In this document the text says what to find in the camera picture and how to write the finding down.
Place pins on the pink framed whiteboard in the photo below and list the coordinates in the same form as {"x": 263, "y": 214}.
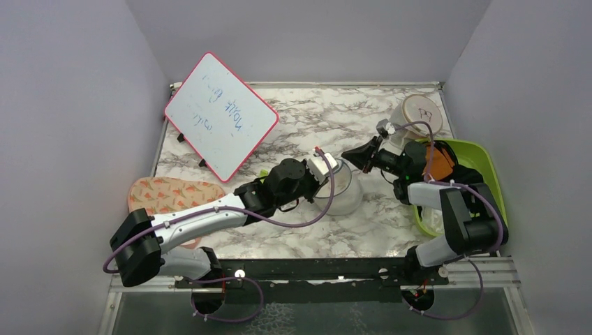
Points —
{"x": 221, "y": 118}

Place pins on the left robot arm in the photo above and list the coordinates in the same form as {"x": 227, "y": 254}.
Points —
{"x": 142, "y": 244}

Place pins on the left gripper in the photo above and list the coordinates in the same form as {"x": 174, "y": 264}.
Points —
{"x": 316, "y": 185}

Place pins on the green plastic basin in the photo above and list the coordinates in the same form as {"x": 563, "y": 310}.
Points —
{"x": 475, "y": 156}

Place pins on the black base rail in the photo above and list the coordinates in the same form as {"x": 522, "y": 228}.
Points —
{"x": 311, "y": 280}

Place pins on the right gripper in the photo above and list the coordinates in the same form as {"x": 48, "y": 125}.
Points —
{"x": 361, "y": 156}

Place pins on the floral ironing pad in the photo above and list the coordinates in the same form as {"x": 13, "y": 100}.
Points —
{"x": 165, "y": 195}

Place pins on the white mesh laundry bag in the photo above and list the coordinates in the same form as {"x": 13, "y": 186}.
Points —
{"x": 347, "y": 192}

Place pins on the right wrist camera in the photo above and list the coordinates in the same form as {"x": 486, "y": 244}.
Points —
{"x": 385, "y": 128}

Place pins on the clear plastic bag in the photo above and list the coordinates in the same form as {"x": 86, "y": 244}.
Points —
{"x": 430, "y": 221}

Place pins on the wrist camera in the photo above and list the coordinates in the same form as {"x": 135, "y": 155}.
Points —
{"x": 319, "y": 168}
{"x": 385, "y": 128}

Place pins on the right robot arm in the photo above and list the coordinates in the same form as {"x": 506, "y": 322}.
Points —
{"x": 471, "y": 218}

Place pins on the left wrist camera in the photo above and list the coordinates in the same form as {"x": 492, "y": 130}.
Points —
{"x": 319, "y": 168}

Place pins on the orange cloth in basin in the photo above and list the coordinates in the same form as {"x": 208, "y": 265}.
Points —
{"x": 440, "y": 163}

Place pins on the black cloth in basin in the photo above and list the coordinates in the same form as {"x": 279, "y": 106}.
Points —
{"x": 460, "y": 173}

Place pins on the embroidery hoop with cloth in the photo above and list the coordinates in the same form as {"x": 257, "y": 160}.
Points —
{"x": 415, "y": 108}

